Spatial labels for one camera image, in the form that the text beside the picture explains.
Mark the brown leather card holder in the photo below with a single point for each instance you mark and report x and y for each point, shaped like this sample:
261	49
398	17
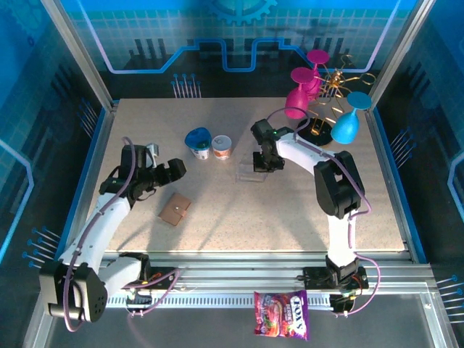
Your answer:
174	210

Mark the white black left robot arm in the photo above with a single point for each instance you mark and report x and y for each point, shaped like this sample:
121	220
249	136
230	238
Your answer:
98	232

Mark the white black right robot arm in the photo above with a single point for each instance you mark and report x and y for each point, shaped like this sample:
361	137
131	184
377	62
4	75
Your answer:
340	188

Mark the clear acrylic card box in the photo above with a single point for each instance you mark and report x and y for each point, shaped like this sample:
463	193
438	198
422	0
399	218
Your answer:
244	174

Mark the white cup with blue lid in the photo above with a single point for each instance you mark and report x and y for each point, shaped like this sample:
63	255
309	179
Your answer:
197	139

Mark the orange can with white lid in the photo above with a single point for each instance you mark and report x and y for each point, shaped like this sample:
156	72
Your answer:
222	146

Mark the large magenta wine glass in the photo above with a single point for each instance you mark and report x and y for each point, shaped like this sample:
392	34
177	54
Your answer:
297	103

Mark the blue wine glass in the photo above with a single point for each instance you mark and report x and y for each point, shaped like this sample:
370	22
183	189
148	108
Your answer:
346	128

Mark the small magenta wine glass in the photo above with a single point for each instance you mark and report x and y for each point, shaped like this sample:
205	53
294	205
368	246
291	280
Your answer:
318	57

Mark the small controller board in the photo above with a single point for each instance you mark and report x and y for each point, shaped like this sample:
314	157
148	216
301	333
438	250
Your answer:
340	304
139	300

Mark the purple candy bag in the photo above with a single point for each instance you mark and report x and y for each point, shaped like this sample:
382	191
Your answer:
281	315

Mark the aluminium table side rail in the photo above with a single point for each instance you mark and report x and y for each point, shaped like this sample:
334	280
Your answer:
381	145
101	145

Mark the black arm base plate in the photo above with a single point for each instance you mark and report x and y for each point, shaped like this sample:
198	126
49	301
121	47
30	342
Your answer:
313	272
161	271

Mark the aluminium front frame rail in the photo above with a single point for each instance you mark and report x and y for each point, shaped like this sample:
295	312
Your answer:
235	268

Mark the aluminium frame post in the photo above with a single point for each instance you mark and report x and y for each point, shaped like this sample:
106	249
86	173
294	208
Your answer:
397	54
80	54

